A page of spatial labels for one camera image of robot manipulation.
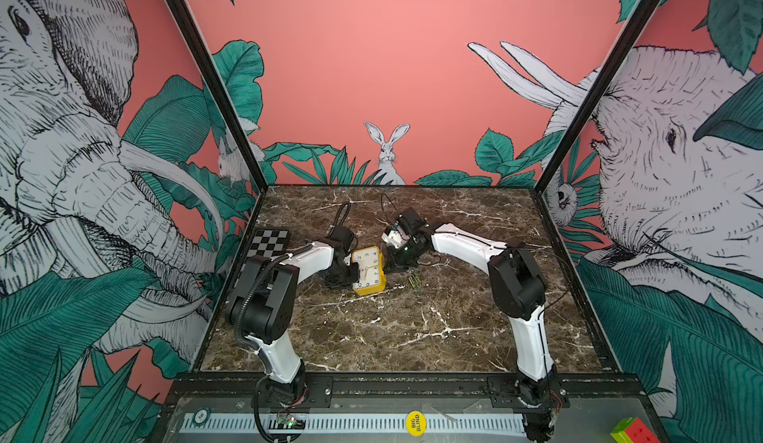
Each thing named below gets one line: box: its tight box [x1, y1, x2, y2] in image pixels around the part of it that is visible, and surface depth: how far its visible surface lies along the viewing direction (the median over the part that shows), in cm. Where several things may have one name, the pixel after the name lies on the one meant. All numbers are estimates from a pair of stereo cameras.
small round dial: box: [191, 406, 212, 427], surface depth 71 cm
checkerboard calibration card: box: [246, 226, 290, 258], surface depth 102 cm
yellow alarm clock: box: [351, 245, 387, 296], surface depth 93 cm
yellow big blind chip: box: [405, 410, 427, 438], surface depth 71 cm
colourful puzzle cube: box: [610, 417, 662, 443], surface depth 68 cm
